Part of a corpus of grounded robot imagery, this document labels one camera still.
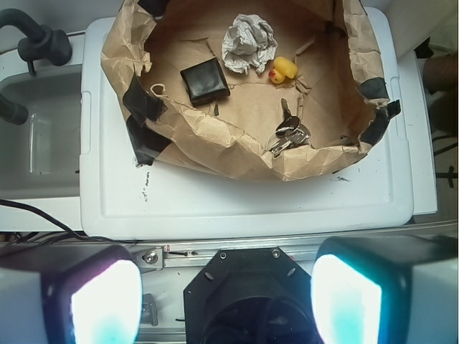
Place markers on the black clamp tube fixture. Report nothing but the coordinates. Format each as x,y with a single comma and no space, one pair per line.
40,42

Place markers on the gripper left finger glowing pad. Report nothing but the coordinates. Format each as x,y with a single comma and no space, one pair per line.
70,293

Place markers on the bunch of silver keys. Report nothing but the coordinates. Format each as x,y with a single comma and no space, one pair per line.
291,133

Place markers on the yellow rubber duck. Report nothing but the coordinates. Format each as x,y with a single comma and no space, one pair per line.
282,68

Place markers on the aluminium frame rail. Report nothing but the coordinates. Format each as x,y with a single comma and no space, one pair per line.
301,248

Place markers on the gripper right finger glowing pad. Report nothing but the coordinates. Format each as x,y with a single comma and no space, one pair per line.
386,289

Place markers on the brown paper bag tray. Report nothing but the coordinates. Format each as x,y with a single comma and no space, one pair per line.
339,94

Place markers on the crumpled white paper ball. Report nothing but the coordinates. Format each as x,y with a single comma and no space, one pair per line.
248,42

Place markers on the black leather wallet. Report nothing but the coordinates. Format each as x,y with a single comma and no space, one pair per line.
205,82

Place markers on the white plastic bin lid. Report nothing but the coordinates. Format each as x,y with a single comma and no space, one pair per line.
121,200

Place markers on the black octagonal mount plate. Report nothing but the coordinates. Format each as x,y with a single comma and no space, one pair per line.
250,296

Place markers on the clear plastic storage bin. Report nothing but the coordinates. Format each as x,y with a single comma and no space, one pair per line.
40,159

